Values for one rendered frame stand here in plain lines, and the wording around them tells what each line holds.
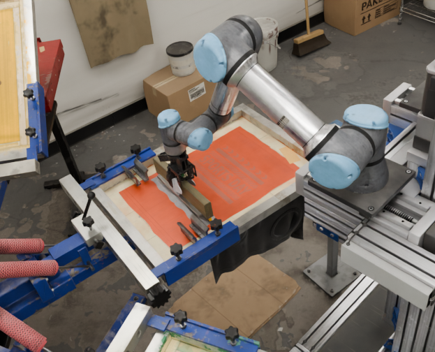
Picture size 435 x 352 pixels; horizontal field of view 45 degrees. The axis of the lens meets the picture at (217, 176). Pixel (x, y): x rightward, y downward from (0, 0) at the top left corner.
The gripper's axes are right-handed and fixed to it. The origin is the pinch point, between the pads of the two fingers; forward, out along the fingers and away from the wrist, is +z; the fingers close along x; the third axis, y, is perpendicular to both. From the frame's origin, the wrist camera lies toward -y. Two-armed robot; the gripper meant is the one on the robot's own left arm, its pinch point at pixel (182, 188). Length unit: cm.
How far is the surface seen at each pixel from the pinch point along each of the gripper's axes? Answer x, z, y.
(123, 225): -25.9, 1.1, 0.0
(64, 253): -48.6, -3.9, 2.8
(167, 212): -9.3, 4.8, 2.2
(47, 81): -11, -11, -98
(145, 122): 65, 100, -184
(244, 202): 15.2, 4.9, 18.0
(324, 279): 63, 100, 12
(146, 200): -12.0, 4.7, -8.9
